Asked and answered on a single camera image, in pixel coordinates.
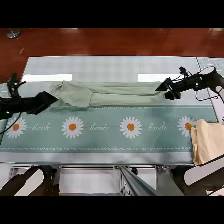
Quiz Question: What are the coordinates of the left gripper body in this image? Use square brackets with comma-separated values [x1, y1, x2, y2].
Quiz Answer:
[27, 90, 60, 116]

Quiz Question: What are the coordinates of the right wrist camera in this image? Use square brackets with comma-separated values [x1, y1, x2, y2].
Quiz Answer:
[177, 65, 193, 80]

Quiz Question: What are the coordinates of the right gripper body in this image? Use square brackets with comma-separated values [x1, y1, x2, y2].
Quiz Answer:
[154, 77, 185, 101]

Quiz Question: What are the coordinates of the beige garment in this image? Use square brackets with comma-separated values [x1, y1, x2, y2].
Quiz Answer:
[190, 118, 224, 166]

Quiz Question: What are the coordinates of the light green shirt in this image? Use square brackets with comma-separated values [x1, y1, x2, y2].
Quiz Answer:
[46, 80, 168, 110]

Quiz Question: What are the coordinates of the black cable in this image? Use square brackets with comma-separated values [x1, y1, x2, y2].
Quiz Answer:
[193, 65, 224, 103]
[0, 113, 23, 135]

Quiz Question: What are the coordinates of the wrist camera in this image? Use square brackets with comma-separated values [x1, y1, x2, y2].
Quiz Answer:
[6, 72, 27, 100]
[177, 65, 193, 80]

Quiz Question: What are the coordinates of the silver frame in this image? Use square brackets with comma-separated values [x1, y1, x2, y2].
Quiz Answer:
[0, 161, 214, 197]

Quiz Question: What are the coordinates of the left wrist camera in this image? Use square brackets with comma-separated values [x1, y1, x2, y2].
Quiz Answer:
[6, 72, 27, 100]

